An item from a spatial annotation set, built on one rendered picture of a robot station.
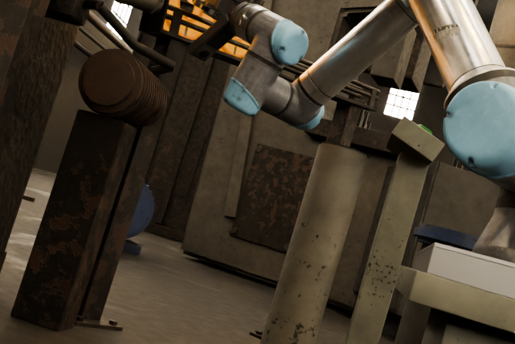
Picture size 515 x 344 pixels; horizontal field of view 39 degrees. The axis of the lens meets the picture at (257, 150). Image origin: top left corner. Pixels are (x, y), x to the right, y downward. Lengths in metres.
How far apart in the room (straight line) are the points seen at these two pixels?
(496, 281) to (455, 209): 2.07
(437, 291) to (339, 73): 0.58
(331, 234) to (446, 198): 1.43
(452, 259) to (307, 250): 0.71
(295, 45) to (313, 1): 2.63
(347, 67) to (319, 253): 0.46
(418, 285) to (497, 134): 0.22
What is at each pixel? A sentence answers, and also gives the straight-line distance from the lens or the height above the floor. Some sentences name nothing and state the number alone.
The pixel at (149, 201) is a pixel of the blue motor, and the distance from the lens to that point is 3.23.
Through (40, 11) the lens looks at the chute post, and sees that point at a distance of 1.32.
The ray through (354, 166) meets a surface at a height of 0.48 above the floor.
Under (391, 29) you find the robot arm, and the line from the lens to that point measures 1.38.
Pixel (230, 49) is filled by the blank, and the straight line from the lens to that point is 1.70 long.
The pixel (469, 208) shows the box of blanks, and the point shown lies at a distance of 3.09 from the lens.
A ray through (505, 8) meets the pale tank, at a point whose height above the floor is 3.89.
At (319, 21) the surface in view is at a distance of 3.94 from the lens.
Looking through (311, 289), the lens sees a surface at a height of 0.19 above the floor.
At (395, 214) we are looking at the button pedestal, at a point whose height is 0.41.
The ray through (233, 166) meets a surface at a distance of 3.85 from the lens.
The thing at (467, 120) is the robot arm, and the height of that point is 0.51.
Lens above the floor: 0.30
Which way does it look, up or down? 5 degrees up
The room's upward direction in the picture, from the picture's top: 17 degrees clockwise
